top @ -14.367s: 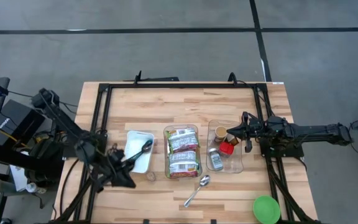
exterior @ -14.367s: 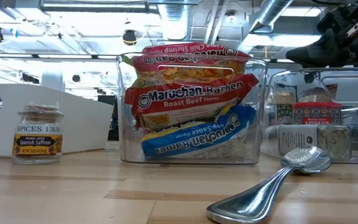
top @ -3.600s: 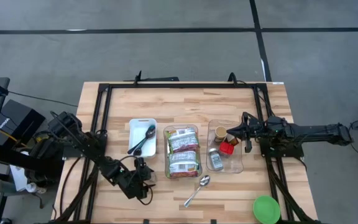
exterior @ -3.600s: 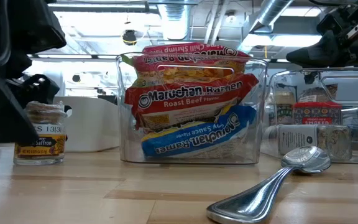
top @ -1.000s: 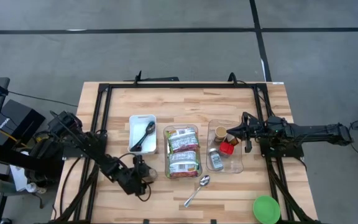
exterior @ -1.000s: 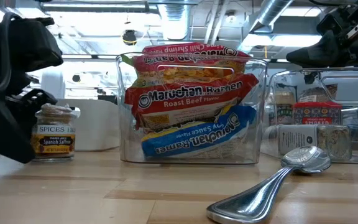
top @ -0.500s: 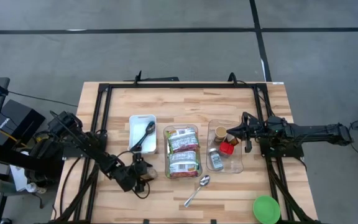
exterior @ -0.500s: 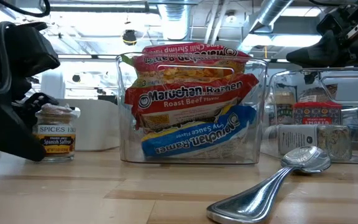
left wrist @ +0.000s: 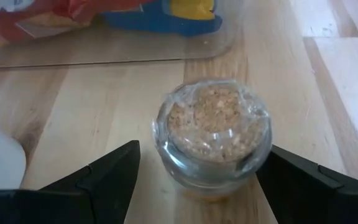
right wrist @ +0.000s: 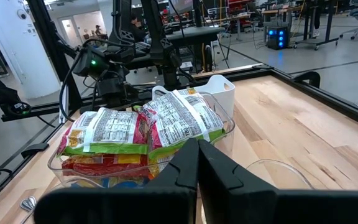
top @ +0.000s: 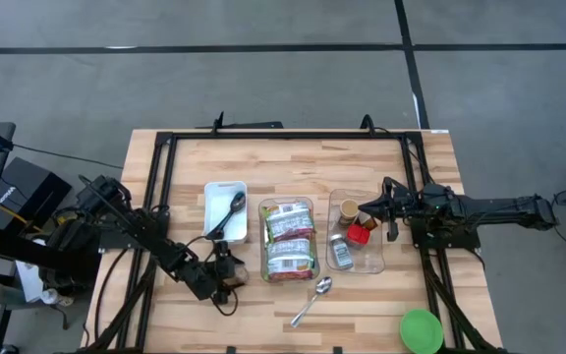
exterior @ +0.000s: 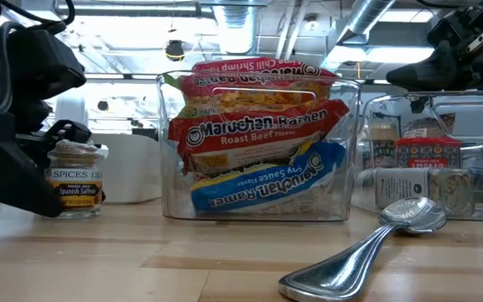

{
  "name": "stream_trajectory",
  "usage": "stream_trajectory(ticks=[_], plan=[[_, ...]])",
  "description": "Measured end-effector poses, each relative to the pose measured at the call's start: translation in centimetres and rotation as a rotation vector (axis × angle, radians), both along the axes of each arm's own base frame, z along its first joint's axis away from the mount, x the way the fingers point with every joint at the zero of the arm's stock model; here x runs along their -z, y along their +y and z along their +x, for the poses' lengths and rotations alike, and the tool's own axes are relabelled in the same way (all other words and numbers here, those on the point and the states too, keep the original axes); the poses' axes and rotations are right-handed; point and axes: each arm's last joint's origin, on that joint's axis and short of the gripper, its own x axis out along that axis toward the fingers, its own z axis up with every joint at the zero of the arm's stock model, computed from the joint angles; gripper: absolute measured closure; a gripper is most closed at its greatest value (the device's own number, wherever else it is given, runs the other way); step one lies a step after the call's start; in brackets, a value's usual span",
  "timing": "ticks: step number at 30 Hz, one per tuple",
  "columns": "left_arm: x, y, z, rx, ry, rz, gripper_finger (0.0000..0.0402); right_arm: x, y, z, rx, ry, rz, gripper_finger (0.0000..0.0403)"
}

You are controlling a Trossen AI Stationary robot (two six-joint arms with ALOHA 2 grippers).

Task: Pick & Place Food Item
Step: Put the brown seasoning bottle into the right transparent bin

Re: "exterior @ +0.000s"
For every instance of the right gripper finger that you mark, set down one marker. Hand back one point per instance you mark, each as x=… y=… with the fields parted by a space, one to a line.
x=426 y=71

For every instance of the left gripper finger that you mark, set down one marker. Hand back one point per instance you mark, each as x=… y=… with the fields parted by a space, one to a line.
x=6 y=176
x=74 y=130

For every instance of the small brown lid jar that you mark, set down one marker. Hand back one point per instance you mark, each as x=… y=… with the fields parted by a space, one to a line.
x=76 y=180

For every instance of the white rectangular tray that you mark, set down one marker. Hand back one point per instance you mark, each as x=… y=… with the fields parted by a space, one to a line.
x=132 y=168

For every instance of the red square lid container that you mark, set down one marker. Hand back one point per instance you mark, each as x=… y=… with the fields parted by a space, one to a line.
x=428 y=153

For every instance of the jar with tan lid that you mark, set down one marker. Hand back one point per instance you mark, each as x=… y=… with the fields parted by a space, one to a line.
x=384 y=142

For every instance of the white lid jar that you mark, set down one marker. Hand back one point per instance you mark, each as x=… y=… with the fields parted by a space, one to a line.
x=401 y=186

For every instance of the red green white packet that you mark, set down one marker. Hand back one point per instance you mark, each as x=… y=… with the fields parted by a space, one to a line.
x=258 y=67

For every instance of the yellow red noodle packet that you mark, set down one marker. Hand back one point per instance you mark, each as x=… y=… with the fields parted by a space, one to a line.
x=245 y=138

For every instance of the yellow blue noodle packet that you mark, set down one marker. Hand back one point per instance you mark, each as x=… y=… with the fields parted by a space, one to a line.
x=266 y=184

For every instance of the shiny silver spoon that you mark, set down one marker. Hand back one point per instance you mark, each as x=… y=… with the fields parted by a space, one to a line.
x=342 y=268

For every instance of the silver air duct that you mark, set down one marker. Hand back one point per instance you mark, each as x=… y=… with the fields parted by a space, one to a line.
x=363 y=17
x=237 y=33

